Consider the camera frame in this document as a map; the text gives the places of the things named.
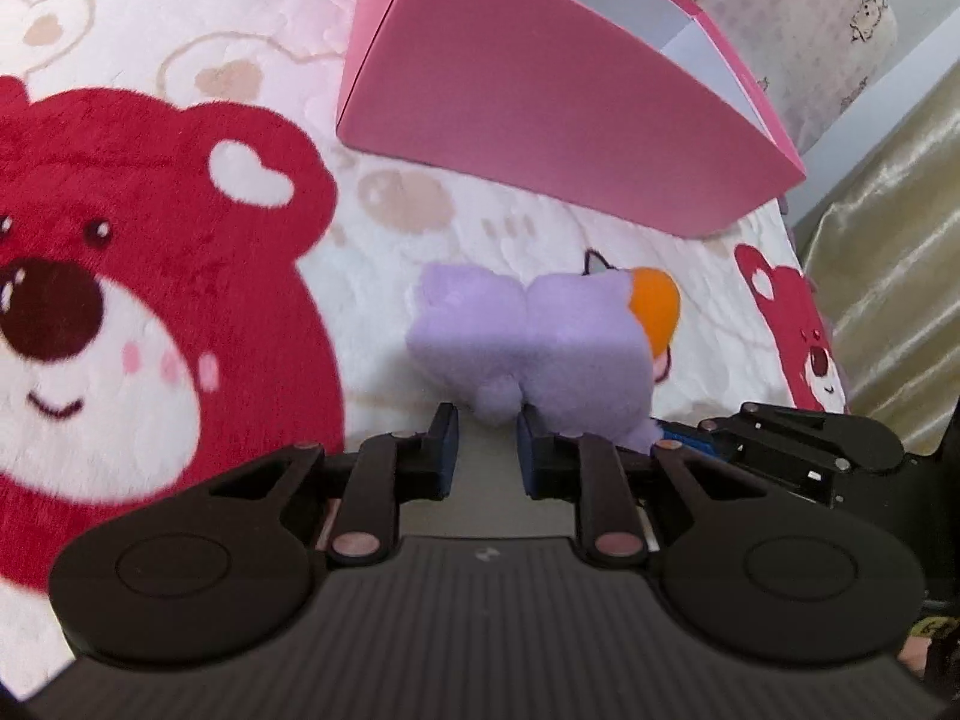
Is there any pink floral pillow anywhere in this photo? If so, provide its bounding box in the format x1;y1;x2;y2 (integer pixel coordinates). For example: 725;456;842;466
637;0;901;158

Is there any golden curtain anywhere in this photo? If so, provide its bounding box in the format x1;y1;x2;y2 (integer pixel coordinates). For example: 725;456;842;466
793;64;960;458

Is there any purple plush toy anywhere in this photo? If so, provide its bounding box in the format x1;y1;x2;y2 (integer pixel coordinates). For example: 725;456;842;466
405;247;683;452

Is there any pink cardboard box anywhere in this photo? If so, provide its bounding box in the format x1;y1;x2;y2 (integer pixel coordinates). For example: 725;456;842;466
336;0;808;238

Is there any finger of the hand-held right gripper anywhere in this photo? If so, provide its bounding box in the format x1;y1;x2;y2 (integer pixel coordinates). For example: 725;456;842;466
654;401;910;512

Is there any red bear printed blanket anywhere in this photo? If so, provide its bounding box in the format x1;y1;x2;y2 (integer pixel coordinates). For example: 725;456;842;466
0;0;852;700

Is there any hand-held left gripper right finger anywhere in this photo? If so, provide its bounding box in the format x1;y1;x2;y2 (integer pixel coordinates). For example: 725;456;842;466
517;411;727;571

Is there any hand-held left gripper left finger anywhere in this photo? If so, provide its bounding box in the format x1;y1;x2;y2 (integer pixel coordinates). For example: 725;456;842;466
206;402;461;568

